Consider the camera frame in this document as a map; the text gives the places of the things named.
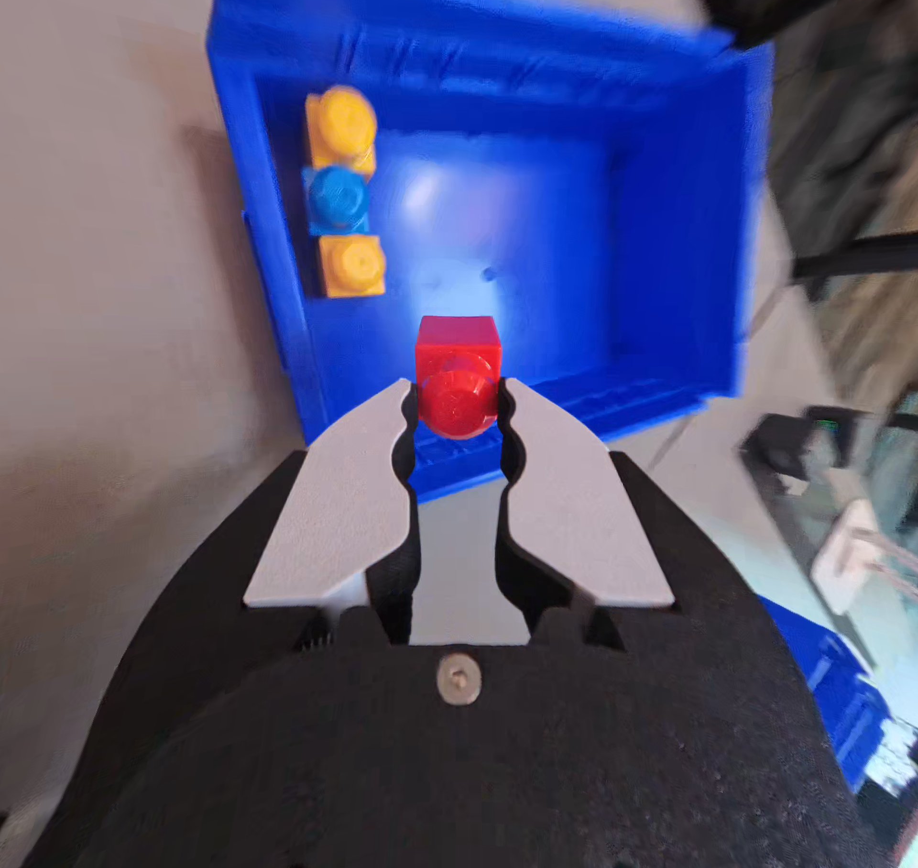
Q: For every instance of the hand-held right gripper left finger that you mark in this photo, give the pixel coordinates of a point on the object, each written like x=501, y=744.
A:
x=323, y=524

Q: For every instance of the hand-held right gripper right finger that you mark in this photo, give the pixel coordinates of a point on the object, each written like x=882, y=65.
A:
x=588, y=524

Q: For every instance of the black device with green light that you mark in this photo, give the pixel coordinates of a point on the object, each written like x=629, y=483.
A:
x=796, y=445

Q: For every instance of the black metal bar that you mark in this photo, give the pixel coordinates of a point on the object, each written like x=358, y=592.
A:
x=860, y=258

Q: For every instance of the blue plastic bin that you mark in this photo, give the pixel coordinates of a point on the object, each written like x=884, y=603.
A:
x=538, y=201
x=825, y=681

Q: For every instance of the blue mega block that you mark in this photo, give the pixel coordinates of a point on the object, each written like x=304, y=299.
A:
x=337, y=197

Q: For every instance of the red mega block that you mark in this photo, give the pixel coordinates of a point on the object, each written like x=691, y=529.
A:
x=457, y=359

